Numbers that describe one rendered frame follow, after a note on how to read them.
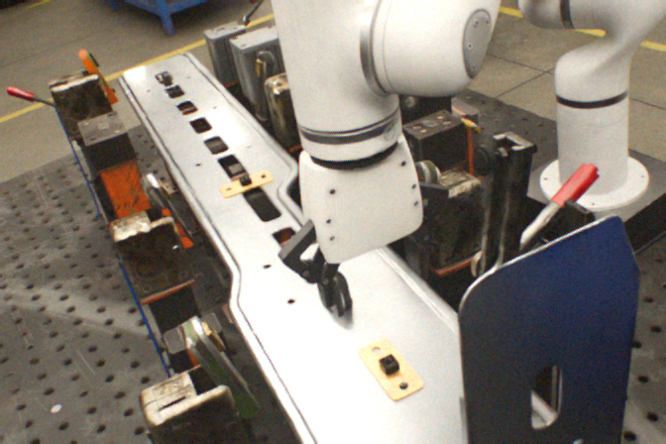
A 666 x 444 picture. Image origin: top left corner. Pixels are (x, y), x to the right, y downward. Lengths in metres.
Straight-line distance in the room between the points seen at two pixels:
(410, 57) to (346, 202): 0.15
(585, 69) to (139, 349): 0.92
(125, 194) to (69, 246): 0.36
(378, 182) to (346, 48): 0.13
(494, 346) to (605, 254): 0.07
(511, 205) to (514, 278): 0.35
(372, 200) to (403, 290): 0.27
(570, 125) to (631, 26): 0.20
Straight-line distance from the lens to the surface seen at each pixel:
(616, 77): 1.22
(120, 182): 1.38
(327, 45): 0.50
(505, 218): 0.70
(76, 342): 1.42
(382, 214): 0.59
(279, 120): 1.23
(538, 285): 0.35
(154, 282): 1.04
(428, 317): 0.80
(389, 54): 0.48
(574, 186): 0.75
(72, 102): 1.58
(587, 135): 1.26
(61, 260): 1.67
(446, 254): 0.92
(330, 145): 0.53
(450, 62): 0.47
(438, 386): 0.73
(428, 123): 0.92
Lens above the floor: 1.55
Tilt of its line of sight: 35 degrees down
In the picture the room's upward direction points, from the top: 12 degrees counter-clockwise
